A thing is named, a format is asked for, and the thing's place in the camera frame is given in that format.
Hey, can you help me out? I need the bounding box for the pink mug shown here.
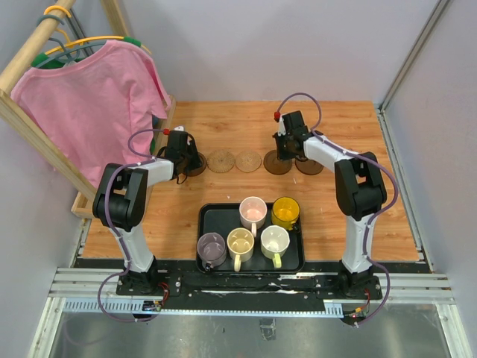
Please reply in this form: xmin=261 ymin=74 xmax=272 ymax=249
xmin=239 ymin=196 xmax=268 ymax=237

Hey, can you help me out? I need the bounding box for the dark wooden coaster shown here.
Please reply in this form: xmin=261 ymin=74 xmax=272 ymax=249
xmin=185 ymin=152 xmax=207 ymax=177
xmin=294 ymin=158 xmax=324 ymax=175
xmin=263 ymin=150 xmax=293 ymax=175

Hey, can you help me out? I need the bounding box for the grey clothes hanger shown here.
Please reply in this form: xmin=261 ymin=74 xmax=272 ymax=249
xmin=31 ymin=37 xmax=105 ymax=68

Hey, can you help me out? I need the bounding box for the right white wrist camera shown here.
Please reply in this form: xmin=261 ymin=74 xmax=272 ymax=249
xmin=277 ymin=116 xmax=286 ymax=139

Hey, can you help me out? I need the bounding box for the purple mug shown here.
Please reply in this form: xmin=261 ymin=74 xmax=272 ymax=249
xmin=197 ymin=233 xmax=227 ymax=272

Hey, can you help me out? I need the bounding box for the aluminium frame post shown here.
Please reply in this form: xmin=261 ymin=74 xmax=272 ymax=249
xmin=376 ymin=0 xmax=452 ymax=113

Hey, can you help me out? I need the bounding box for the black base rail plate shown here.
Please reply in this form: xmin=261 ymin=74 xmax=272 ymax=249
xmin=116 ymin=260 xmax=382 ymax=313

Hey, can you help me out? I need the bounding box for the woven rattan coaster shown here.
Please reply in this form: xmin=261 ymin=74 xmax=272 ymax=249
xmin=207 ymin=149 xmax=236 ymax=173
xmin=236 ymin=151 xmax=262 ymax=173

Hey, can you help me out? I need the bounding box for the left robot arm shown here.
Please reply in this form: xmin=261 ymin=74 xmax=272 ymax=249
xmin=92 ymin=128 xmax=206 ymax=295

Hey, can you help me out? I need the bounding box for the wooden clothes rack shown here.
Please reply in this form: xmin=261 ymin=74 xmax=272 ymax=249
xmin=1 ymin=1 xmax=176 ymax=219

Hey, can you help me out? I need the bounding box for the pale green mug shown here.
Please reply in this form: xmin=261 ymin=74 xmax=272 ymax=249
xmin=260 ymin=225 xmax=290 ymax=269

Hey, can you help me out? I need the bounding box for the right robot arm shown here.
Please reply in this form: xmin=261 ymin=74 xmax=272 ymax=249
xmin=273 ymin=111 xmax=387 ymax=299

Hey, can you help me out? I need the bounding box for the yellow clothes hanger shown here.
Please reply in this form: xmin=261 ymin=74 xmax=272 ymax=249
xmin=43 ymin=1 xmax=152 ymax=55

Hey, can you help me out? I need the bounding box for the cream yellow mug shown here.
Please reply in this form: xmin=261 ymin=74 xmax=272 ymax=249
xmin=227 ymin=227 xmax=255 ymax=272

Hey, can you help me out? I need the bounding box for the yellow transparent cup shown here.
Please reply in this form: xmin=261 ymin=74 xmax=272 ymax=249
xmin=271 ymin=197 xmax=300 ymax=231

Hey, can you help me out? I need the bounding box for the pink t-shirt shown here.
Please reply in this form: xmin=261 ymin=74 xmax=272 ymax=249
xmin=10 ymin=40 xmax=171 ymax=186

